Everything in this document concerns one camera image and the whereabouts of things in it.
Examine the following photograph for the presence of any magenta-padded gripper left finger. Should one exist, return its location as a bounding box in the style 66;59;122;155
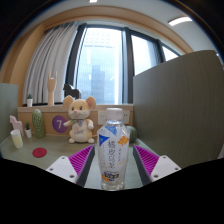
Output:
45;144;98;188

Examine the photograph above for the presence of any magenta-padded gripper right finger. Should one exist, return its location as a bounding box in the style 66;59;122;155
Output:
132;144;182;187

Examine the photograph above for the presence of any clear plastic drink bottle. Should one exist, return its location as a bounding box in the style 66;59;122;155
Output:
96;107;131;191

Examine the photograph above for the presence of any flat round red coaster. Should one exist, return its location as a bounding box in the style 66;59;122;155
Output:
32;147;48;159

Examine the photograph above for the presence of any purple round number sign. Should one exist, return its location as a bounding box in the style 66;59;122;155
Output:
51;115;69;134

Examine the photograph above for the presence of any small plant, tapered white pot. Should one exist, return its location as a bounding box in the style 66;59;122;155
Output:
24;121;33;139

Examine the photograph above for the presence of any beige mouse plush toy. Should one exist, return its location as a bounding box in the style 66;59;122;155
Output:
62;95;97;145

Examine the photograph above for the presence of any tall green cactus ornament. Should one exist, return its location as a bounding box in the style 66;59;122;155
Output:
31;108;47;139

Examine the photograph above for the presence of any white cup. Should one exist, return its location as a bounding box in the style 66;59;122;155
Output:
10;129;24;150

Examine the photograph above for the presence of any grey-green desk divider panel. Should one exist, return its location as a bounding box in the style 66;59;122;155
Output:
132;49;224;169
0;82;19;144

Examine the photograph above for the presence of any pink horse figure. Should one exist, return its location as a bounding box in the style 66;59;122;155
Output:
9;115;24;136

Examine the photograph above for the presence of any small plant, round white pot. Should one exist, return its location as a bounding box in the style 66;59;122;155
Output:
26;93;34;108

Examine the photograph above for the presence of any black horse figure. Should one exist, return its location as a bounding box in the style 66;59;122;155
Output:
62;83;82;100

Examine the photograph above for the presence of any wooden hand figure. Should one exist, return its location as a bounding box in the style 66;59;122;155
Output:
46;70;58;107

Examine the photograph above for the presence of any grey-white curtain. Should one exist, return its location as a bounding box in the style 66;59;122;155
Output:
22;21;80;105

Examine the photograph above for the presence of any dark-framed window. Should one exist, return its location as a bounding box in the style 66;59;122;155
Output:
64;23;183;105

